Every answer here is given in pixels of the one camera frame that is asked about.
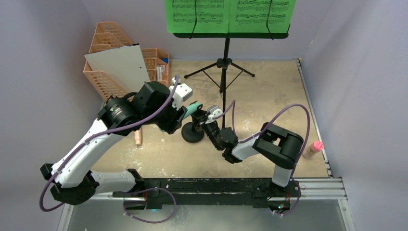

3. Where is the mint green toy microphone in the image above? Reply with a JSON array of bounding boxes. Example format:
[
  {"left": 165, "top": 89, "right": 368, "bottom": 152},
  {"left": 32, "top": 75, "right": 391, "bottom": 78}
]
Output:
[{"left": 183, "top": 102, "right": 203, "bottom": 120}]

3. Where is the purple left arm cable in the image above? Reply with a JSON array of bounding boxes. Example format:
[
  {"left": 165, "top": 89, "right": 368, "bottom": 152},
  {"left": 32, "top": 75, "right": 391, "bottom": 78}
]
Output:
[{"left": 38, "top": 75, "right": 181, "bottom": 213}]

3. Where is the green sheet music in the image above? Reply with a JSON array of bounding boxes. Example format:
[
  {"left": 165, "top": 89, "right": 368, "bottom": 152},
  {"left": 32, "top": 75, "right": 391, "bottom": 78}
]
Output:
[
  {"left": 229, "top": 0, "right": 296, "bottom": 33},
  {"left": 164, "top": 0, "right": 230, "bottom": 34}
]

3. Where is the black music stand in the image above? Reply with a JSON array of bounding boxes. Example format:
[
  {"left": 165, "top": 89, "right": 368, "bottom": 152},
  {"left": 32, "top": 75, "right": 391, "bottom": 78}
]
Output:
[{"left": 174, "top": 32, "right": 289, "bottom": 110}]

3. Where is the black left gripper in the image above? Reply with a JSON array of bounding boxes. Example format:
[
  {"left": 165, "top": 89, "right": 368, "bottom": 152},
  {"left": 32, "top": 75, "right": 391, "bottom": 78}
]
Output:
[{"left": 143, "top": 95, "right": 186, "bottom": 133}]

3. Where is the white marker tube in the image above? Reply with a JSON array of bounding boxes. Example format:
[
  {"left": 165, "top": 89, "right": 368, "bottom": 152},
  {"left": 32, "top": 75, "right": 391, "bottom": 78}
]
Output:
[{"left": 156, "top": 65, "right": 166, "bottom": 81}]

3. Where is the peach plastic file organizer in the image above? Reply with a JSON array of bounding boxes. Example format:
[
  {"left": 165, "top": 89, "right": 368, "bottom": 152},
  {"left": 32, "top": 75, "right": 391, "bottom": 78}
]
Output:
[{"left": 83, "top": 22, "right": 171, "bottom": 101}]

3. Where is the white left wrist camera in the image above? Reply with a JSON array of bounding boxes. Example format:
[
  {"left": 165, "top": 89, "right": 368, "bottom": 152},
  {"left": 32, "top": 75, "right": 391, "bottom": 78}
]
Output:
[{"left": 169, "top": 75, "right": 193, "bottom": 110}]

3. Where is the pink round object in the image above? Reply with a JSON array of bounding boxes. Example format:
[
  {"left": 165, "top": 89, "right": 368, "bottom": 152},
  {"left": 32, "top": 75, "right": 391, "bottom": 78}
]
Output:
[{"left": 302, "top": 141, "right": 324, "bottom": 159}]

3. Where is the pink toy microphone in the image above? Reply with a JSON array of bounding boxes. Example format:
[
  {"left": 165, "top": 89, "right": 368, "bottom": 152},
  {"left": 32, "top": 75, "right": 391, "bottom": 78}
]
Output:
[{"left": 134, "top": 128, "right": 142, "bottom": 146}]

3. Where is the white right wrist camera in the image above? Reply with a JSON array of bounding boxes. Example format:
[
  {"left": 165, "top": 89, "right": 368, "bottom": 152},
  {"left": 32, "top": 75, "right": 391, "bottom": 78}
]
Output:
[{"left": 205, "top": 105, "right": 223, "bottom": 124}]

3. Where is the grey folder board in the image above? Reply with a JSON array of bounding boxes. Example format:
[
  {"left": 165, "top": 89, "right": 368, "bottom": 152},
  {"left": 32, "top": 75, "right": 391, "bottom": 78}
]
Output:
[{"left": 84, "top": 43, "right": 150, "bottom": 99}]

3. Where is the black microphone stand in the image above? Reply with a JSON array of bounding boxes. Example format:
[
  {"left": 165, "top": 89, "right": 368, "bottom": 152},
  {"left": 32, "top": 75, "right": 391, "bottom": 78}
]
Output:
[{"left": 181, "top": 122, "right": 204, "bottom": 143}]

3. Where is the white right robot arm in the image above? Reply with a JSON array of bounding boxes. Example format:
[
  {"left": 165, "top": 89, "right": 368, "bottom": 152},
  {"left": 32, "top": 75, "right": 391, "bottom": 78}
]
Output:
[{"left": 181, "top": 110, "right": 304, "bottom": 196}]

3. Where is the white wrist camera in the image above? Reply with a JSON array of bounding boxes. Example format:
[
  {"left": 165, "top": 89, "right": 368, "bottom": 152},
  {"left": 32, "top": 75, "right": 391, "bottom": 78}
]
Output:
[
  {"left": 205, "top": 105, "right": 223, "bottom": 124},
  {"left": 169, "top": 75, "right": 193, "bottom": 110}
]

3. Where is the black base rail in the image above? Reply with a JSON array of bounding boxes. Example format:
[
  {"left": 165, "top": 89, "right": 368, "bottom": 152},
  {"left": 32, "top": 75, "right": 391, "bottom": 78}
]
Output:
[{"left": 113, "top": 178, "right": 301, "bottom": 211}]

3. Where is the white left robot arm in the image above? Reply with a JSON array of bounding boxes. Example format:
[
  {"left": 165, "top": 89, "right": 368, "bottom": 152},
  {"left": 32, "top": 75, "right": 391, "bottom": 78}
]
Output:
[{"left": 40, "top": 81, "right": 193, "bottom": 205}]

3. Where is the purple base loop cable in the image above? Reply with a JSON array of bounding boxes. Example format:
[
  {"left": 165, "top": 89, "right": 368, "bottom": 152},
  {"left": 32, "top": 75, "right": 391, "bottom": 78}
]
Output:
[{"left": 123, "top": 187, "right": 177, "bottom": 224}]

